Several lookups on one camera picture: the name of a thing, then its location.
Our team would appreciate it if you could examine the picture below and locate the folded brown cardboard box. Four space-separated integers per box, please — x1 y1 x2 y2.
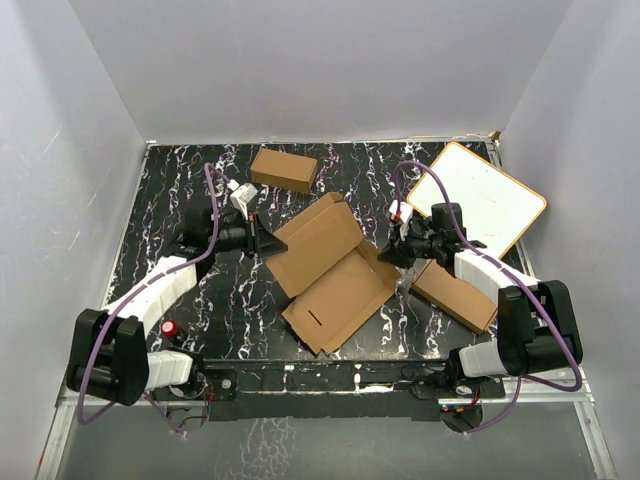
250 148 318 194

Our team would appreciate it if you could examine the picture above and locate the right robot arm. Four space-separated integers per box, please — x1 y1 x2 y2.
378 201 583 397

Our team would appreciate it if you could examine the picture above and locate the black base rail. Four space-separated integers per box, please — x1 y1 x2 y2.
199 357 481 424

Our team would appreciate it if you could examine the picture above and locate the flat cardboard stack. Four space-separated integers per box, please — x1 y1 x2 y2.
412 260 497 334

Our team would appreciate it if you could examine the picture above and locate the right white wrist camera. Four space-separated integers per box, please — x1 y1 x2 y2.
388 200 414 239

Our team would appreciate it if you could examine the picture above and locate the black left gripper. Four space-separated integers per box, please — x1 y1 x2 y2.
209 211 289 260

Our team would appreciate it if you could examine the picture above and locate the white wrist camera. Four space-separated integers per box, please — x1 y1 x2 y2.
227 180 258 219
388 200 414 239

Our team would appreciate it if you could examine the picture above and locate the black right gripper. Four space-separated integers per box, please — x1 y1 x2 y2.
377 220 442 269

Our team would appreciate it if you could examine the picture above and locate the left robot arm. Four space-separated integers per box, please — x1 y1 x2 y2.
65 207 288 406

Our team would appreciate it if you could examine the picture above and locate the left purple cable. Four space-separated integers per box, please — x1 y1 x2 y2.
79 162 241 426

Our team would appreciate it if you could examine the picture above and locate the red emergency stop button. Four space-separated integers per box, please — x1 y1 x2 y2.
161 320 179 337

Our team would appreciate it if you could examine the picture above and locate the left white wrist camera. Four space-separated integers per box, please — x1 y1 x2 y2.
227 180 258 219

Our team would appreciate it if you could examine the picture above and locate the yellow-framed whiteboard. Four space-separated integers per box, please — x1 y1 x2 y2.
431 143 547 258

